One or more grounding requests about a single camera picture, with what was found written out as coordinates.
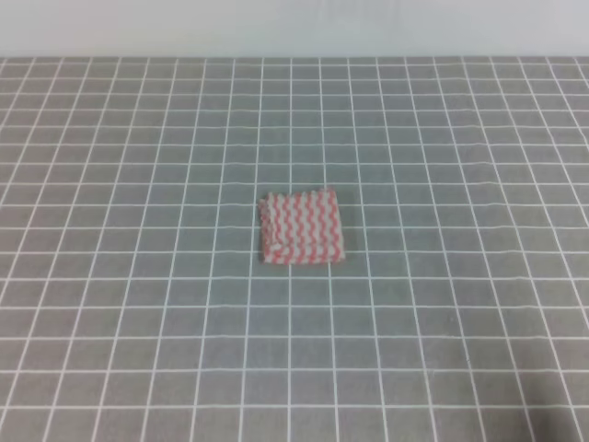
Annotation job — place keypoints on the pink white wavy towel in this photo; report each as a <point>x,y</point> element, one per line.
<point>301,228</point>

